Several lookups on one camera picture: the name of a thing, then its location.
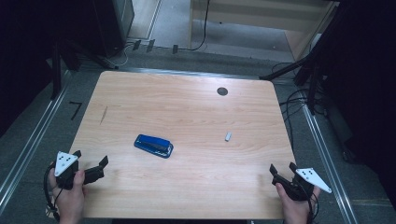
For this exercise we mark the metal floor rail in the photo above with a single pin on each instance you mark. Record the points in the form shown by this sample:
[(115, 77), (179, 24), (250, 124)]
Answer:
[(327, 161), (34, 140), (186, 73)]

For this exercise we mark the black metal stand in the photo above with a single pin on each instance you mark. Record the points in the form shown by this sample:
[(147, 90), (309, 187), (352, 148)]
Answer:
[(313, 90), (56, 74)]

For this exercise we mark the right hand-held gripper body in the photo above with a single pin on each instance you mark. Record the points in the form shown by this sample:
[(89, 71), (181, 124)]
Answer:
[(308, 177)]

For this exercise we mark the dark round table grommet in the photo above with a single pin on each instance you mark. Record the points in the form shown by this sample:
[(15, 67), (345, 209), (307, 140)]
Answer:
[(222, 91)]

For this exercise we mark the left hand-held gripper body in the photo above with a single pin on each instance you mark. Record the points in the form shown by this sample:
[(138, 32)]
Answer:
[(63, 163)]

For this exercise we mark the light wooden furniture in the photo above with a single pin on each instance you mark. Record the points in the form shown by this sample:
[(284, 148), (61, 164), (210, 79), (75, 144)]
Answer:
[(258, 12)]

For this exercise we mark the blue stapler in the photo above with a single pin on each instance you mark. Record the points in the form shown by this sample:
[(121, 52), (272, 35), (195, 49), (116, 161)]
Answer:
[(154, 145)]

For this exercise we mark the black curtain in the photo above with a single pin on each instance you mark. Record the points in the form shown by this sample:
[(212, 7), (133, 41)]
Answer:
[(364, 77), (28, 46)]

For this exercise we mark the person's left hand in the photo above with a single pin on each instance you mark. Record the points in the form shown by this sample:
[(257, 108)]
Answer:
[(70, 202)]

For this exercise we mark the small silver staple strip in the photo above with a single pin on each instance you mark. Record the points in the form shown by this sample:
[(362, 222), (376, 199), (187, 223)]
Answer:
[(228, 136)]

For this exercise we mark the dark cabinet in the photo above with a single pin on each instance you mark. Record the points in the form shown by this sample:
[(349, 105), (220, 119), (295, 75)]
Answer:
[(115, 25)]

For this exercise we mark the person's right hand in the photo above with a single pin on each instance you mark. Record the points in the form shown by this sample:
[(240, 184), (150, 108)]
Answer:
[(295, 210)]

